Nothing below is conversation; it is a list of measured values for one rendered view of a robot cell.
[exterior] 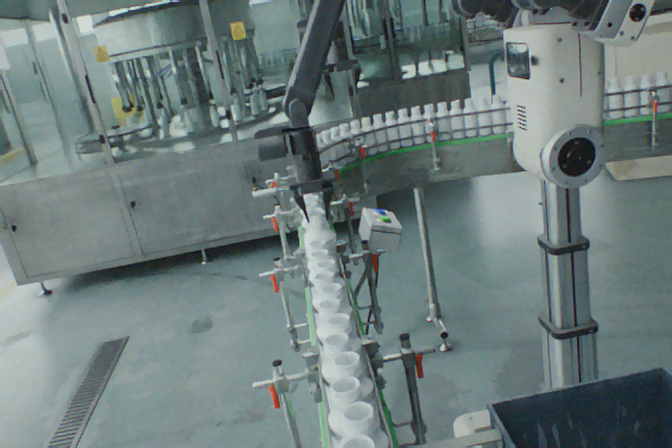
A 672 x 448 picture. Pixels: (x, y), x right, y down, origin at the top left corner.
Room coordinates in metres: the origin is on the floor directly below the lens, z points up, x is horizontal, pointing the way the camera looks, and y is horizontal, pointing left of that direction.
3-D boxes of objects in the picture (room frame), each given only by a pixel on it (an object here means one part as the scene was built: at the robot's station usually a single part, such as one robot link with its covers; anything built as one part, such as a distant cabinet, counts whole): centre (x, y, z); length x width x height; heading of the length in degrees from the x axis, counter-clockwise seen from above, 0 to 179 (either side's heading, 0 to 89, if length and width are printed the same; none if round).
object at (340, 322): (0.82, 0.02, 1.08); 0.06 x 0.06 x 0.17
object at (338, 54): (1.67, -0.09, 1.51); 0.10 x 0.07 x 0.07; 92
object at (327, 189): (1.23, 0.03, 1.24); 0.07 x 0.07 x 0.09; 2
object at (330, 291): (0.93, 0.03, 1.08); 0.06 x 0.06 x 0.17
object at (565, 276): (1.47, -0.60, 0.74); 0.11 x 0.11 x 0.40; 2
